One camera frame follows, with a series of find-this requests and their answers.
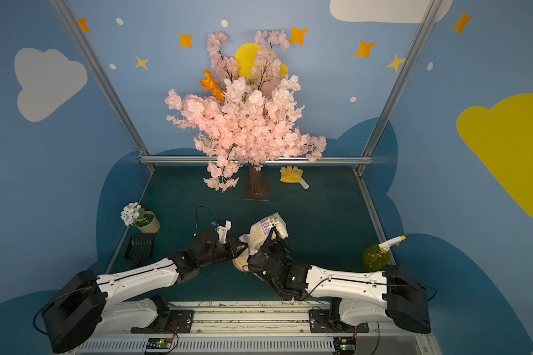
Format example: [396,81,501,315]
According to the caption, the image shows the yellow green spray bottle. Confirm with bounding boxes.
[362,235,407,272]

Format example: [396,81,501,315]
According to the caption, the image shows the beige flower pot white flowers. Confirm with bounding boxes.
[120,202,161,234]

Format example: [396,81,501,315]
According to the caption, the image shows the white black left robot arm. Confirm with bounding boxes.
[39,229,248,354]

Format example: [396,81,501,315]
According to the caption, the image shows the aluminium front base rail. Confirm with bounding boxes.
[71,301,441,354]

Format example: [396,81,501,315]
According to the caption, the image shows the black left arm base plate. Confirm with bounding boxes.
[130,309,195,334]

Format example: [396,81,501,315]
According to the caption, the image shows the left green circuit board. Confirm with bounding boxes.
[145,338,176,353]

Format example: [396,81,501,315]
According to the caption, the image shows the white purple oats bag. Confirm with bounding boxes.
[238,213,288,254]

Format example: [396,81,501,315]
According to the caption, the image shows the yellow hand-shaped toy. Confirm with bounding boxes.
[279,166,309,189]

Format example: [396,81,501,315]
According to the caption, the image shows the aluminium frame post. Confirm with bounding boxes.
[355,0,444,177]
[50,0,150,158]

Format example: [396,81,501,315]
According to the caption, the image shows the pink blossom artificial tree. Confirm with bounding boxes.
[165,30,327,201]

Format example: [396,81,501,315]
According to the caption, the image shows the aluminium back frame rail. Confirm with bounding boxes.
[138,154,374,167]

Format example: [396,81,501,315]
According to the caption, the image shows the aluminium left frame post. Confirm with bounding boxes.
[50,0,150,158]

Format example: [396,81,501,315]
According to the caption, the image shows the right green circuit board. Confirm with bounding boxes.
[333,337,356,355]

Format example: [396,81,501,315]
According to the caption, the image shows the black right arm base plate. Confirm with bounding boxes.
[308,307,370,334]

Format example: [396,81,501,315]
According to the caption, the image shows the aluminium right frame post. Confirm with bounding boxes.
[355,0,444,177]

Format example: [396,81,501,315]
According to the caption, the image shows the black plastic scoop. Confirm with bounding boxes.
[124,233,155,266]

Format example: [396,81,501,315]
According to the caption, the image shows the green circuit board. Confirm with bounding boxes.
[145,338,176,353]
[333,337,356,355]

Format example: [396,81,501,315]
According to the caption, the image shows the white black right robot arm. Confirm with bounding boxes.
[234,228,432,334]

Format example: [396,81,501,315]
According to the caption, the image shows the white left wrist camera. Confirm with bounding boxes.
[213,219,232,244]

